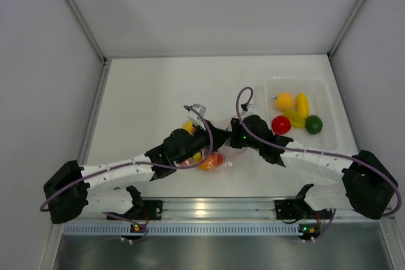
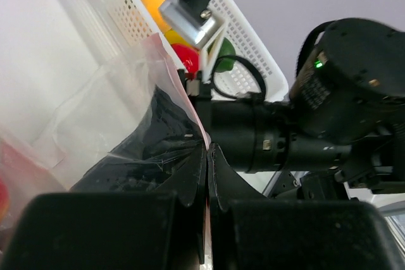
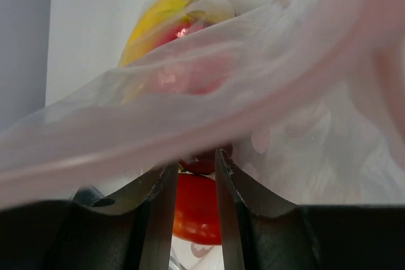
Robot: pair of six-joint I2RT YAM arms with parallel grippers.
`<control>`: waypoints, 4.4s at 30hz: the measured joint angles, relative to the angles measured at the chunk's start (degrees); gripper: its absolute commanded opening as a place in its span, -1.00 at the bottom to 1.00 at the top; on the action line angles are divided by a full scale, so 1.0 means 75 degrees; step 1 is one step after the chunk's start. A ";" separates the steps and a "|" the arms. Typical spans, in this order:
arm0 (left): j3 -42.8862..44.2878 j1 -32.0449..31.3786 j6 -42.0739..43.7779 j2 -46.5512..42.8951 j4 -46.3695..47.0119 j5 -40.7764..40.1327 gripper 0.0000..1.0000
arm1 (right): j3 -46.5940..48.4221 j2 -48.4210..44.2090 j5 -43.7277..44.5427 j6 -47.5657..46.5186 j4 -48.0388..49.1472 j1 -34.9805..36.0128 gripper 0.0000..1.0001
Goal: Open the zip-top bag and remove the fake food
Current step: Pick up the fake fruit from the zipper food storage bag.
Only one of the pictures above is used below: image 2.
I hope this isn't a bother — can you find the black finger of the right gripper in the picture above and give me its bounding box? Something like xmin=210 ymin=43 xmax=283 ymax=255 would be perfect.
xmin=70 ymin=89 xmax=205 ymax=192

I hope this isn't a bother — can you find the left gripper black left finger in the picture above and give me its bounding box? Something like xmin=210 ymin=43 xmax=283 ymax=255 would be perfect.
xmin=1 ymin=146 xmax=207 ymax=269

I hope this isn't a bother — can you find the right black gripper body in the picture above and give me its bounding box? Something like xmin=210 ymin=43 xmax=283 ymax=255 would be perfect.
xmin=179 ymin=72 xmax=351 ymax=174

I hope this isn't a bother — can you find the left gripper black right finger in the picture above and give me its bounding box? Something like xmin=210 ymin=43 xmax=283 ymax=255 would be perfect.
xmin=207 ymin=144 xmax=404 ymax=269

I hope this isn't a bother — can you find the clear zip top bag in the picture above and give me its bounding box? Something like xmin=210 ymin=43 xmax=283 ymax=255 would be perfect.
xmin=0 ymin=0 xmax=211 ymax=230

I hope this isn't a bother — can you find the green fake lime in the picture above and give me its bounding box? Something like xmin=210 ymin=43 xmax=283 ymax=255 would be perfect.
xmin=216 ymin=38 xmax=236 ymax=73

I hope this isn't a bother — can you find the red fake apple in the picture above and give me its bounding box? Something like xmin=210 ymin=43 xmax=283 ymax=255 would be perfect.
xmin=171 ymin=44 xmax=199 ymax=73

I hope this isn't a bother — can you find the yellow fake starfruit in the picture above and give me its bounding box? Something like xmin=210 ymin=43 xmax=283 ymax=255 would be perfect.
xmin=164 ymin=29 xmax=192 ymax=47

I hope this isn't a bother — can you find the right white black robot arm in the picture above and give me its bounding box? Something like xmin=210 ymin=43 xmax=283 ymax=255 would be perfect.
xmin=179 ymin=18 xmax=404 ymax=200

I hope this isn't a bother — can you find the pink fake peach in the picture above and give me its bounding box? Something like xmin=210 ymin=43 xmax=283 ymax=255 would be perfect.
xmin=1 ymin=142 xmax=16 ymax=221

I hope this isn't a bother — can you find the white plastic basket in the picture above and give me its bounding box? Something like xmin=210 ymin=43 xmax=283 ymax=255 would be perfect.
xmin=58 ymin=0 xmax=289 ymax=101

